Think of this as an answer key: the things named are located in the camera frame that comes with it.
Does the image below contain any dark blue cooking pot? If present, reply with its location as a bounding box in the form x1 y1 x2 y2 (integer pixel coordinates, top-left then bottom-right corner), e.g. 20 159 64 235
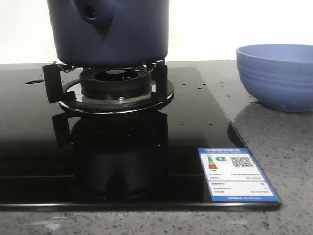
47 0 169 68

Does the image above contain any blue plastic bowl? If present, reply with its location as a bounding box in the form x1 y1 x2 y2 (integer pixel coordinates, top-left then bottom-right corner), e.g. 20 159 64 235
236 44 313 112

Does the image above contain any blue energy rating label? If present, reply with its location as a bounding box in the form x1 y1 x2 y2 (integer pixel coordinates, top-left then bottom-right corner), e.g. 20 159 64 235
198 148 280 202

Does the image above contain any right gas burner with grate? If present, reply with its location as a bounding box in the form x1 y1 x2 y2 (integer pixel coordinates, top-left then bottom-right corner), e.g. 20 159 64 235
42 60 174 114

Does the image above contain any black glass gas cooktop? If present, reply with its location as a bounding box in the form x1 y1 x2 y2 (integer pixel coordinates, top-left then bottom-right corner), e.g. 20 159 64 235
0 68 281 211

